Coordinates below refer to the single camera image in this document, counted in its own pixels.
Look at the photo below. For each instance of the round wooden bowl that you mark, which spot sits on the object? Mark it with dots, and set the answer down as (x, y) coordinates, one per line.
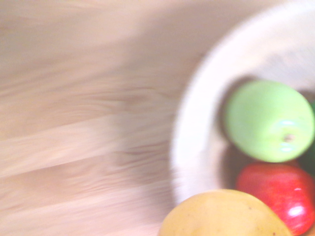
(197, 123)

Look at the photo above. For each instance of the red apple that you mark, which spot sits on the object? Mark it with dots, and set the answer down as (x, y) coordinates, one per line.
(275, 189)

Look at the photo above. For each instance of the green apple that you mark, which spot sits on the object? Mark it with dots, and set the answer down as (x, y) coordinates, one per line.
(265, 118)

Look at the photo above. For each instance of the dark green avocado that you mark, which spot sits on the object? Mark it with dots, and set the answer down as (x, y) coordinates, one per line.
(311, 157)

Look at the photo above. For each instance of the yellow pear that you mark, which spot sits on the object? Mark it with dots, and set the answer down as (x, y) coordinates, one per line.
(221, 216)

